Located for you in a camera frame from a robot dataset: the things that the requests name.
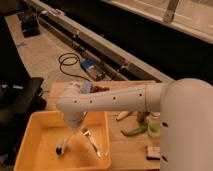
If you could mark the white black-bristled brush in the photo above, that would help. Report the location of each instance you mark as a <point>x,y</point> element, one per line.
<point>61,146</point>

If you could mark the dark metal can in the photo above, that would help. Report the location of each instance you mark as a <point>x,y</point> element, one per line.
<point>141,116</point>

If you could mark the blue sponge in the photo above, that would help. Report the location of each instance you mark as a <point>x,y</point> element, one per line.
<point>86,87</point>

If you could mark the dark red grapes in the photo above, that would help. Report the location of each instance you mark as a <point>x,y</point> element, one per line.
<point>99,89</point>

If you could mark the black stool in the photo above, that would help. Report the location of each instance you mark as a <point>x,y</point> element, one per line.
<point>16,106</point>

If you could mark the long metal rail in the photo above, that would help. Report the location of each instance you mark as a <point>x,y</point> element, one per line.
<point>105,47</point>

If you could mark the black box on floor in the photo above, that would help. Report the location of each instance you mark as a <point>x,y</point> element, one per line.
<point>29,24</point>

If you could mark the blue grey device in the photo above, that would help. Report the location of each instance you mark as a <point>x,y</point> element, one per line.
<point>92,70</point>

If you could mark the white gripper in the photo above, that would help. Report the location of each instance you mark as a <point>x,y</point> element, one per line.
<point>75,124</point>

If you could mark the metal spoon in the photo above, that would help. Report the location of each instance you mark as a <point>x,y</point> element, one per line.
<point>88,134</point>

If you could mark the yellow plastic tray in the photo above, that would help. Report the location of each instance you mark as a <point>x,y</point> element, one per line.
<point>46,129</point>

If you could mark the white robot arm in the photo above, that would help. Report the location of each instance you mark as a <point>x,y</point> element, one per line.
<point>186,108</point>

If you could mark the green chili pepper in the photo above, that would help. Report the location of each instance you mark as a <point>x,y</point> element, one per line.
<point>134,132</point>

